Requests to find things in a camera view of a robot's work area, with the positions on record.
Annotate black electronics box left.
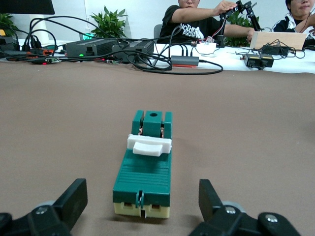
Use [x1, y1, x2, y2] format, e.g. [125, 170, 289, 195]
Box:
[65, 39, 119, 59]

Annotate black power adapter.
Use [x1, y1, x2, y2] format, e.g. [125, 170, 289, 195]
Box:
[260, 46, 290, 56]

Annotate black yellow battery pack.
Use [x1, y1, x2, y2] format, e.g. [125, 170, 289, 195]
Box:
[243, 53, 275, 69]

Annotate black monitor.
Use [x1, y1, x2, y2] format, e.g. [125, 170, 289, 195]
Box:
[0, 0, 55, 15]

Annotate orange black device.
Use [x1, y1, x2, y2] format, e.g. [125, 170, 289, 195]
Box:
[26, 47, 57, 57]

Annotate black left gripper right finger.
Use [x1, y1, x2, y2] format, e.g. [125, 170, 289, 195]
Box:
[188, 178, 305, 236]

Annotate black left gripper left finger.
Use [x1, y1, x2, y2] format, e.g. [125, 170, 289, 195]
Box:
[0, 178, 89, 236]

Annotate black electronics box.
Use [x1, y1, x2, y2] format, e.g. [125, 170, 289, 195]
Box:
[112, 40, 155, 62]
[65, 39, 119, 59]

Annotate green circuit board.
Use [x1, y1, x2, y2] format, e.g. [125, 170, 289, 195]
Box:
[34, 58, 62, 65]

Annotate dark grey usb hub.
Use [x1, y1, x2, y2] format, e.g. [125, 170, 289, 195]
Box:
[171, 55, 200, 67]

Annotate light wooden board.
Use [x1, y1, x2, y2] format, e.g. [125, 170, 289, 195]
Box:
[250, 31, 308, 51]

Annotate green leafy plant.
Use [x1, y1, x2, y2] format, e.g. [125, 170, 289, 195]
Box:
[225, 11, 254, 47]
[0, 13, 20, 37]
[90, 6, 128, 40]

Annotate black electronics box right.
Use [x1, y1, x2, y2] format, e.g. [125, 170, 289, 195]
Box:
[112, 40, 155, 62]

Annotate black looped cable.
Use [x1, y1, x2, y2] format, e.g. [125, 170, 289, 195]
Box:
[126, 48, 224, 75]

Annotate small white box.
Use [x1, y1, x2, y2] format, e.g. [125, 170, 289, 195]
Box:
[195, 41, 219, 55]

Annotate grey chair back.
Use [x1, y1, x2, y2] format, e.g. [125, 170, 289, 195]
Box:
[153, 24, 164, 40]

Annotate person in black t-shirt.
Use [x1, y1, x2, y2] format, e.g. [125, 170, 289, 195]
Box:
[157, 0, 255, 46]

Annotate person in black white jacket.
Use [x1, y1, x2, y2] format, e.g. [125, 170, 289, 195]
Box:
[272, 0, 315, 50]

